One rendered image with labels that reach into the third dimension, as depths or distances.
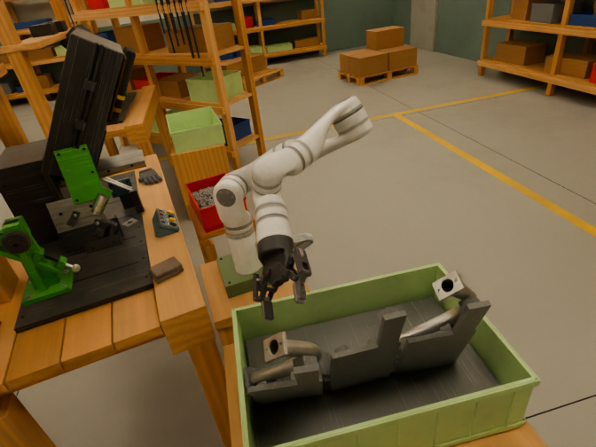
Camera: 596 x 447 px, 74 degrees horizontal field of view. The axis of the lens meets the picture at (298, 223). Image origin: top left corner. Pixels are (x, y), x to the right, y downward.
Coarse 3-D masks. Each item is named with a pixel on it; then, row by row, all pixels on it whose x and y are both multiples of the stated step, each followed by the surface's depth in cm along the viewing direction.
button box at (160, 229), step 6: (156, 210) 165; (162, 210) 167; (156, 216) 163; (162, 216) 161; (168, 216) 163; (174, 216) 166; (156, 222) 160; (168, 222) 159; (156, 228) 158; (162, 228) 156; (168, 228) 156; (174, 228) 157; (156, 234) 156; (162, 234) 157; (168, 234) 158
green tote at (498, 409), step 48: (336, 288) 112; (384, 288) 115; (432, 288) 119; (240, 336) 107; (480, 336) 99; (240, 384) 88; (528, 384) 81; (336, 432) 77; (384, 432) 80; (432, 432) 84; (480, 432) 88
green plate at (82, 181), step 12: (60, 156) 146; (72, 156) 147; (84, 156) 148; (60, 168) 146; (72, 168) 148; (84, 168) 149; (72, 180) 149; (84, 180) 150; (96, 180) 151; (72, 192) 150; (84, 192) 151; (96, 192) 152
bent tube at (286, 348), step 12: (276, 336) 70; (264, 348) 71; (276, 348) 72; (288, 348) 70; (300, 348) 72; (312, 348) 74; (288, 360) 85; (252, 372) 91; (264, 372) 88; (276, 372) 86; (288, 372) 84
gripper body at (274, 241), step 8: (264, 240) 78; (272, 240) 78; (280, 240) 78; (288, 240) 79; (264, 248) 77; (272, 248) 77; (280, 248) 78; (288, 248) 78; (264, 256) 78; (272, 256) 79; (280, 256) 77; (288, 256) 76; (264, 264) 81; (272, 264) 78; (288, 264) 76; (272, 272) 78; (280, 272) 76; (272, 280) 77; (280, 280) 76; (288, 280) 77
